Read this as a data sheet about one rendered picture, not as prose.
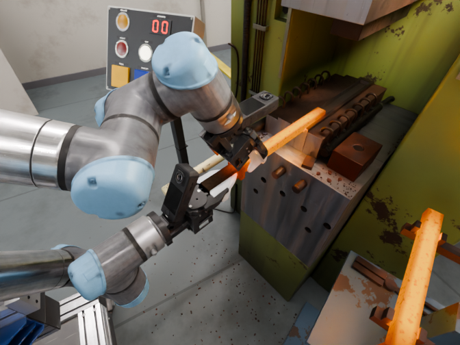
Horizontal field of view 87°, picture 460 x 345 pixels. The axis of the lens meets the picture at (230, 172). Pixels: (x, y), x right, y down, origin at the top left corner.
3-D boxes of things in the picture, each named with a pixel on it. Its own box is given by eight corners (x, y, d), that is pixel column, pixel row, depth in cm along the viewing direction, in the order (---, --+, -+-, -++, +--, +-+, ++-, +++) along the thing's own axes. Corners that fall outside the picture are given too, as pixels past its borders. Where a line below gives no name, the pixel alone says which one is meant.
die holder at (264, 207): (309, 268, 94) (350, 200, 62) (240, 209, 113) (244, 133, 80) (373, 191, 120) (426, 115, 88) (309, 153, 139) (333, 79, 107)
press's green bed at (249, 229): (287, 302, 128) (309, 268, 94) (237, 252, 147) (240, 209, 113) (341, 237, 155) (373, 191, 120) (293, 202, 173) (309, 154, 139)
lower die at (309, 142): (315, 160, 72) (323, 137, 65) (264, 130, 81) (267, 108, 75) (377, 107, 91) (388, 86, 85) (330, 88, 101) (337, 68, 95)
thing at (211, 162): (168, 200, 101) (165, 192, 97) (161, 192, 104) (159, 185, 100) (241, 151, 122) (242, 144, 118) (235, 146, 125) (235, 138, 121)
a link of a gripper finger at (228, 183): (235, 186, 60) (205, 205, 56) (235, 169, 56) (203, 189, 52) (244, 194, 58) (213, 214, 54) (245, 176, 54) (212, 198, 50)
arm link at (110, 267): (80, 277, 46) (57, 258, 40) (133, 241, 51) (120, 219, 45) (97, 311, 42) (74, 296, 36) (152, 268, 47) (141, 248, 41)
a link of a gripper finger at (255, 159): (250, 176, 61) (235, 159, 53) (265, 158, 61) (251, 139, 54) (259, 182, 59) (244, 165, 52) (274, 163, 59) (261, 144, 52)
